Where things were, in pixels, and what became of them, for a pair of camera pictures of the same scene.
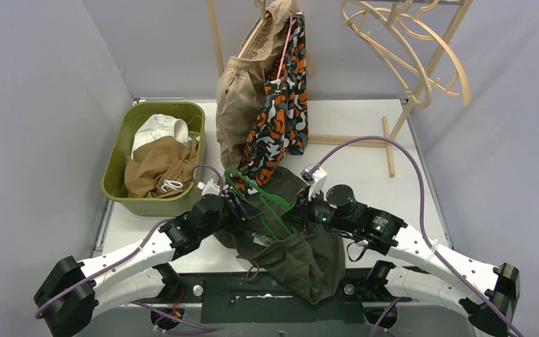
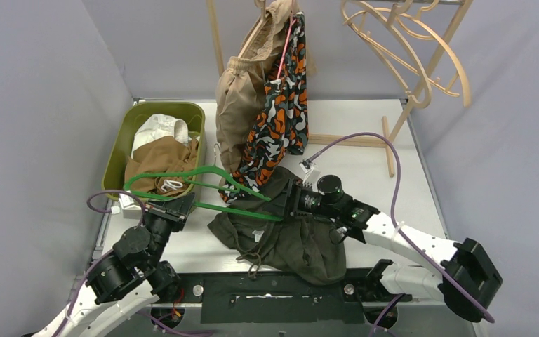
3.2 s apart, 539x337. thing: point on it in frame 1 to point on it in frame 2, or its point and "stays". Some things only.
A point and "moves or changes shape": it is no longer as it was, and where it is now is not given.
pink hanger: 292,24 stays
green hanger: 276,196 to 213,175
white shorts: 157,126 stays
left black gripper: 240,204 to 176,211
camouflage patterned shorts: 281,121 stays
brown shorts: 160,167 stays
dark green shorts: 311,261 moves or changes shape
